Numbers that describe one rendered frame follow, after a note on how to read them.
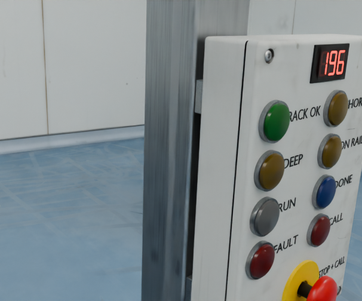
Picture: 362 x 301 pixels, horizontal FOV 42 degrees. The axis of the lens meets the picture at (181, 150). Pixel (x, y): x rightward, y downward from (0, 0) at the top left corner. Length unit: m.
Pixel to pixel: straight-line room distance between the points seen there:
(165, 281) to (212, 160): 0.14
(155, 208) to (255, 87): 0.16
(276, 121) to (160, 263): 0.18
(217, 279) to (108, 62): 3.63
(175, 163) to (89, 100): 3.58
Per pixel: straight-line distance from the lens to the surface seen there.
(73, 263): 2.24
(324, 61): 0.37
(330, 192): 0.42
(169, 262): 0.42
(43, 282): 2.13
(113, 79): 4.00
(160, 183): 0.40
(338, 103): 0.39
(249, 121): 0.32
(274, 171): 0.34
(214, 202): 0.36
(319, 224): 0.42
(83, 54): 3.88
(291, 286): 0.43
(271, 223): 0.36
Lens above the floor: 1.14
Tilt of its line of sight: 17 degrees down
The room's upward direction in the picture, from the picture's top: 2 degrees clockwise
